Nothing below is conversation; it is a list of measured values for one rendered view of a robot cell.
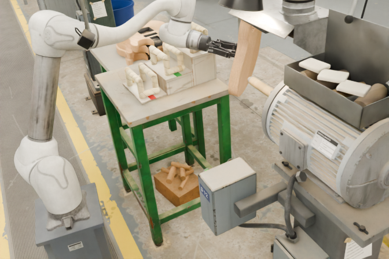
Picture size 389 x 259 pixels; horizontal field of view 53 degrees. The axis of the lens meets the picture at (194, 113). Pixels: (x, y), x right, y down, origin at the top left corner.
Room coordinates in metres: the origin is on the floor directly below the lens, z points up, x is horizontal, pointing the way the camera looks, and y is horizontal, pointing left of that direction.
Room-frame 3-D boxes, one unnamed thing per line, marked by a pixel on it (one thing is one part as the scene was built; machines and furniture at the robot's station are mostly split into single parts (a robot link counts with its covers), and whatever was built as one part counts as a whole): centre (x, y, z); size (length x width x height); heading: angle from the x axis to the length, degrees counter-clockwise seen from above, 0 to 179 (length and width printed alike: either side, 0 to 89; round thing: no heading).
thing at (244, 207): (0.89, -0.19, 1.02); 0.19 x 0.04 x 0.04; 115
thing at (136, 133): (1.60, 0.30, 0.45); 0.05 x 0.05 x 0.90; 25
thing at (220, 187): (0.87, -0.13, 0.99); 0.24 x 0.21 x 0.26; 25
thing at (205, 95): (1.95, 0.18, 0.55); 0.62 x 0.58 x 0.76; 25
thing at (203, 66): (2.00, -0.01, 1.02); 0.27 x 0.15 x 0.17; 28
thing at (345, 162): (0.89, -0.39, 1.25); 0.41 x 0.27 x 0.26; 25
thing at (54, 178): (1.26, 0.60, 0.87); 0.18 x 0.16 x 0.22; 42
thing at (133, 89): (1.86, 0.26, 0.94); 0.27 x 0.15 x 0.01; 28
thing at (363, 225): (0.83, -0.42, 1.11); 0.36 x 0.24 x 0.04; 25
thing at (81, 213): (1.23, 0.59, 0.73); 0.22 x 0.18 x 0.06; 17
